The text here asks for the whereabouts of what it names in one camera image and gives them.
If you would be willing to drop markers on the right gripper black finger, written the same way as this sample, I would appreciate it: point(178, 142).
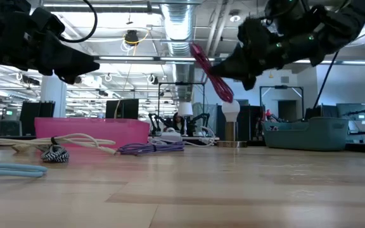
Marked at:
point(249, 83)
point(236, 68)

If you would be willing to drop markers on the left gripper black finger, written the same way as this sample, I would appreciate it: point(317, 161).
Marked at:
point(68, 60)
point(70, 77)

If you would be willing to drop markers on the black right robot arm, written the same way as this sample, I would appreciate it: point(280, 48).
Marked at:
point(344, 22)

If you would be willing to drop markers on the brass lamp with white bulb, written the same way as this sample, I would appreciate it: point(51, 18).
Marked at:
point(231, 111)

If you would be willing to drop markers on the black monitor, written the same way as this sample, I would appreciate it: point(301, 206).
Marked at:
point(125, 109)
point(36, 115)

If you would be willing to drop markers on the red plastic bin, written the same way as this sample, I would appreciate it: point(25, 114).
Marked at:
point(106, 131)

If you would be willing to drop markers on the white shade table lamp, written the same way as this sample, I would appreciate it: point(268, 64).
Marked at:
point(185, 109)

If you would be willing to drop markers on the teal plastic bin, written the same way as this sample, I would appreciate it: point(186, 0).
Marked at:
point(306, 134)

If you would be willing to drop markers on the grey monitor back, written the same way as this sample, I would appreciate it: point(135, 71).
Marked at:
point(9, 128)

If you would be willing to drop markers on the person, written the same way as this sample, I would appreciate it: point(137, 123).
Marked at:
point(176, 122)

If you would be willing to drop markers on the black background rig frame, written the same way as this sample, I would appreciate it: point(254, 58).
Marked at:
point(280, 86)
point(181, 83)

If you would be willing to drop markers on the silver ventilation duct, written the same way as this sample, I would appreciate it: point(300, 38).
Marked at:
point(177, 28)

